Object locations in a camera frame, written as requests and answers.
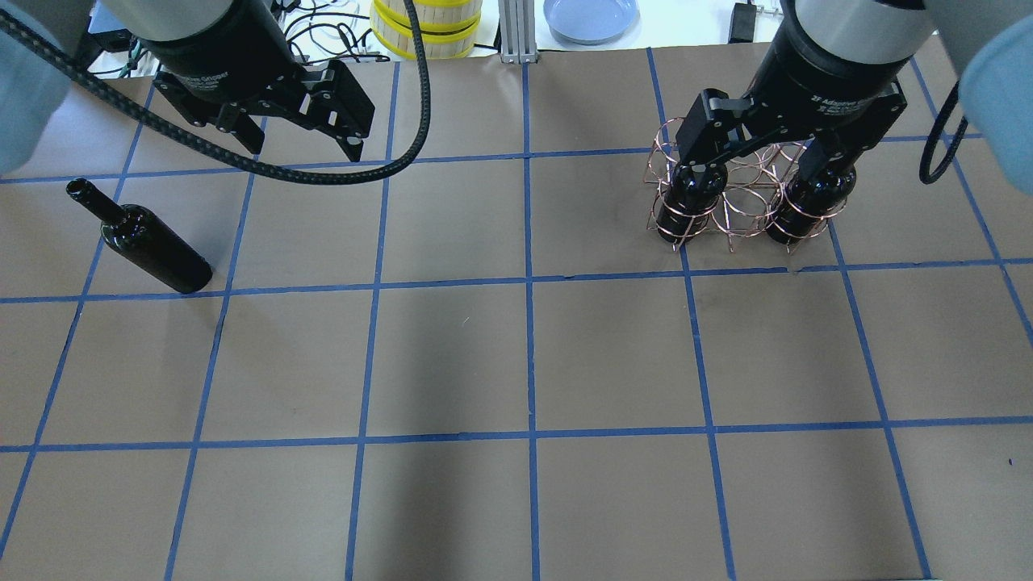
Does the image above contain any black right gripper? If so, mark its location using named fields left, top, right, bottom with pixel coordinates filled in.
left=672, top=1, right=905, bottom=190

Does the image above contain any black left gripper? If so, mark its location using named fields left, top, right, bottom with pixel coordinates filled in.
left=139, top=1, right=375, bottom=162

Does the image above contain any dark glass wine bottle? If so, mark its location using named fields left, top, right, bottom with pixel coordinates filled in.
left=65, top=178, right=213, bottom=295

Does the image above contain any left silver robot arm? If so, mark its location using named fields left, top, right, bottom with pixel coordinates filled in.
left=2, top=1, right=411, bottom=186

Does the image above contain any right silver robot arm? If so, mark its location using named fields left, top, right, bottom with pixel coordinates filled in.
left=669, top=1, right=1031, bottom=203

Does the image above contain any dark bottle in basket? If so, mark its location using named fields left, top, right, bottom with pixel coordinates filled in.
left=653, top=163, right=728, bottom=245
left=764, top=166, right=857, bottom=247

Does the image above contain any black power adapter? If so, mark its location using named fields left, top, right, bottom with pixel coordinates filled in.
left=727, top=1, right=757, bottom=44

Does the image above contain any yellow round containers stack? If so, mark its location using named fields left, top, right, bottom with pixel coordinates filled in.
left=370, top=1, right=483, bottom=60

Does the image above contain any blue plate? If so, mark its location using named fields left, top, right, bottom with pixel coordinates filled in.
left=542, top=1, right=639, bottom=45

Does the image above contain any copper wire wine basket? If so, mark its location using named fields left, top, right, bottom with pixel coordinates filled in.
left=641, top=117, right=856, bottom=255

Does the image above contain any aluminium frame post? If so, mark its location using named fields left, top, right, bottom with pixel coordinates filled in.
left=497, top=0, right=539, bottom=64

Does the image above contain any black braided cable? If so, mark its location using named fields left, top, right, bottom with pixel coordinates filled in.
left=0, top=0, right=432, bottom=186

